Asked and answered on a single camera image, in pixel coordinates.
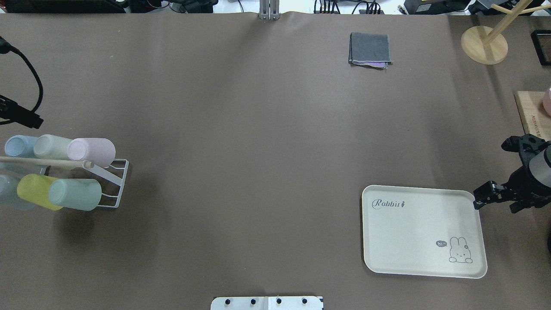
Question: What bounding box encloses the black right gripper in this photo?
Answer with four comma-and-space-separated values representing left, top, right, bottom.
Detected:
474, 134, 551, 214

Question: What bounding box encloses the green cup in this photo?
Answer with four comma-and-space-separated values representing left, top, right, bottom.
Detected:
48, 179, 102, 211

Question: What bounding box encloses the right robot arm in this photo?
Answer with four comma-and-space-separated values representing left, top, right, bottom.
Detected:
474, 134, 551, 214

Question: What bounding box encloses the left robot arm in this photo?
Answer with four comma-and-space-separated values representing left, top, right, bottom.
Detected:
0, 37, 44, 129

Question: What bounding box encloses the cream rabbit tray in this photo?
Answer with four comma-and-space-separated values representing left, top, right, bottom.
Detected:
361, 185, 488, 279

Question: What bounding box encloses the pink cup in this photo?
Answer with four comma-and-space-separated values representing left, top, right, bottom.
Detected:
67, 138, 116, 167

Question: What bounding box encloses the cream white cup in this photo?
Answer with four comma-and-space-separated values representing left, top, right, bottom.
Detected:
33, 135, 72, 160

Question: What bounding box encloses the yellow cup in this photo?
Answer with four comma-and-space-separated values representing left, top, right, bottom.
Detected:
16, 174, 62, 211

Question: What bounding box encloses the light blue cup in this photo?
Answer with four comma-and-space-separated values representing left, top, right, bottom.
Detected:
4, 135, 39, 158

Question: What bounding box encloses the grey blue cup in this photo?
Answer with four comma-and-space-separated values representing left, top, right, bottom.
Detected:
0, 174, 35, 211

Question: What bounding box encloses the wooden cutting board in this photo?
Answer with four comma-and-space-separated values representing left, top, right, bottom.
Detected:
515, 89, 551, 141

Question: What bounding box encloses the wooden mug tree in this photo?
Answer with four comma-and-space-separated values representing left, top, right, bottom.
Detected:
460, 0, 551, 65

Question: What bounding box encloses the folded grey cloth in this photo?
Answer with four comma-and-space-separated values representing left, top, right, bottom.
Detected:
348, 33, 392, 69

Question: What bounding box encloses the aluminium frame post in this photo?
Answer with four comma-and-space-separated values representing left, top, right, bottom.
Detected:
258, 0, 281, 20

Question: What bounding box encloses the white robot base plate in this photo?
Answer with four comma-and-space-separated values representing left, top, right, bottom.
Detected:
210, 296, 325, 310

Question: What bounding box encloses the white wire cup rack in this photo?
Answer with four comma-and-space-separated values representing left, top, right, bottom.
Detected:
0, 156, 129, 208

